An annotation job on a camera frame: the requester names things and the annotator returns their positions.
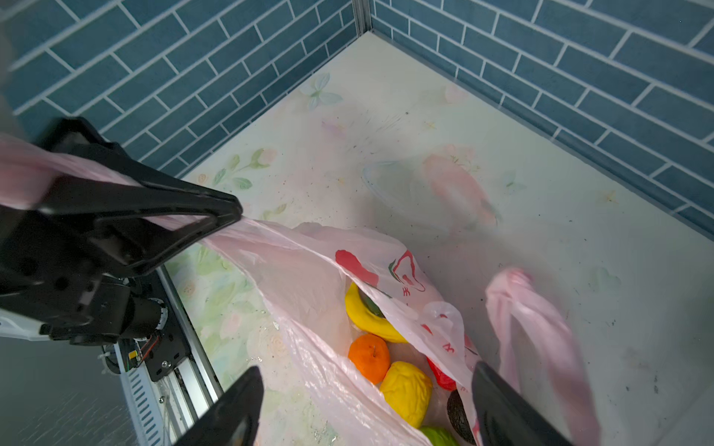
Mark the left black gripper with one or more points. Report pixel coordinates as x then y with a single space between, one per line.
47 278

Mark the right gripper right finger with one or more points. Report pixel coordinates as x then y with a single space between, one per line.
504 417

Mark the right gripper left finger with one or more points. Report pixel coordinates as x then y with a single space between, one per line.
234 419

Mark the pink plastic bag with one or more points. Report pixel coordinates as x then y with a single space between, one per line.
303 275

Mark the green fruit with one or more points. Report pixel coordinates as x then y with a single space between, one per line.
439 436

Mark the red fruit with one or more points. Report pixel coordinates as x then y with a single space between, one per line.
443 380

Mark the orange fruit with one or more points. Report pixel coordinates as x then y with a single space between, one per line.
371 357

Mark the dark avocado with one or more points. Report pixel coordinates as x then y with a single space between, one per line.
458 418

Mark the yellow lemon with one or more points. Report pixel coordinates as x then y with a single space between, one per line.
408 392

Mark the yellow banana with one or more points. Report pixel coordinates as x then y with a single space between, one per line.
364 319

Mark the aluminium mounting rail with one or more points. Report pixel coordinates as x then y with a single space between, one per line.
195 378

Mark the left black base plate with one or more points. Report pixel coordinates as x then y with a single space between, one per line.
168 350

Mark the white slotted cable duct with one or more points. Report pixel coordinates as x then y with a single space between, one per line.
148 419

